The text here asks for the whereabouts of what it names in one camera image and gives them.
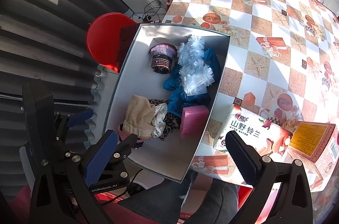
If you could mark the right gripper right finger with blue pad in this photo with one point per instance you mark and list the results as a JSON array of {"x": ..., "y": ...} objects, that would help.
[{"x": 293, "y": 202}]

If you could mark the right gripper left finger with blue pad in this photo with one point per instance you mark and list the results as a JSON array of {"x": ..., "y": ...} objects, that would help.
[{"x": 61, "y": 193}]

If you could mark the beige knitted hat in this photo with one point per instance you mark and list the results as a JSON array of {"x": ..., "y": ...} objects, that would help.
[{"x": 139, "y": 116}]

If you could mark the pink foam sponge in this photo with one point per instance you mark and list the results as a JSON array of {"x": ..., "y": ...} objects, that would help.
[{"x": 193, "y": 121}]

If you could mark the light blue fluffy plush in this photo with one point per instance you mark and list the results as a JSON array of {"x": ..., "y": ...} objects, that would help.
[{"x": 196, "y": 76}]

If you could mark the white flower tissue box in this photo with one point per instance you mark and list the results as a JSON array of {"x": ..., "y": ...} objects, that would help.
[{"x": 266, "y": 137}]

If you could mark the red patterned tissue box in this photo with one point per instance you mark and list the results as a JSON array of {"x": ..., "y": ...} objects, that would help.
[{"x": 316, "y": 146}]

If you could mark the polka dot fabric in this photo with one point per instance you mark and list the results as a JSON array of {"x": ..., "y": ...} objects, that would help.
[{"x": 164, "y": 122}]

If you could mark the blue cloth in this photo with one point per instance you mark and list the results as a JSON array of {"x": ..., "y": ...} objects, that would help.
[{"x": 177, "y": 98}]

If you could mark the red plastic stool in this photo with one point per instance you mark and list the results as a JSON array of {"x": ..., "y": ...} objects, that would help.
[{"x": 109, "y": 38}]

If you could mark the purple knitted hat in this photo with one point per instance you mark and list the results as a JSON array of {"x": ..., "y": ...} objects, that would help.
[{"x": 162, "y": 57}]

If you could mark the patterned checkered tablecloth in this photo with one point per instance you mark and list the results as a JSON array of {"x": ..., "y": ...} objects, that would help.
[{"x": 282, "y": 64}]

